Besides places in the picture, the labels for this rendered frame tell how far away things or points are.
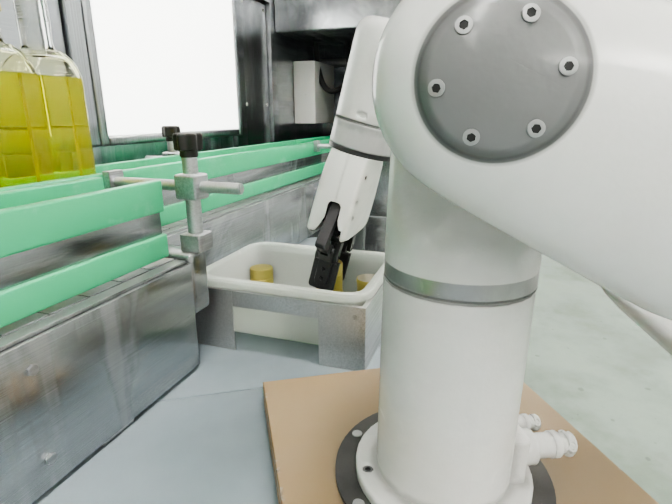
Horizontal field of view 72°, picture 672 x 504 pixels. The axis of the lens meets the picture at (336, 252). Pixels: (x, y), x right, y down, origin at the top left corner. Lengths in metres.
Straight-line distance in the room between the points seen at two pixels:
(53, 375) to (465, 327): 0.30
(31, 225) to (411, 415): 0.30
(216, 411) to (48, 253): 0.21
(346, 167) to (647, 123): 0.35
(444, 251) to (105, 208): 0.30
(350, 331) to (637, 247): 0.37
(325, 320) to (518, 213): 0.36
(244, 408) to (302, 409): 0.07
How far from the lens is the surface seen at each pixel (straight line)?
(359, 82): 0.50
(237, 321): 0.58
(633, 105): 0.19
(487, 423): 0.31
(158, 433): 0.48
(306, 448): 0.40
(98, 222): 0.44
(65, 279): 0.43
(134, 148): 0.92
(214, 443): 0.46
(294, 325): 0.55
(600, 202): 0.19
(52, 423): 0.43
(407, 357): 0.29
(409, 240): 0.27
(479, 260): 0.26
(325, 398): 0.45
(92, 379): 0.44
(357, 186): 0.50
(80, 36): 0.81
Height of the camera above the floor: 1.03
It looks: 17 degrees down
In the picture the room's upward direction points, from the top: straight up
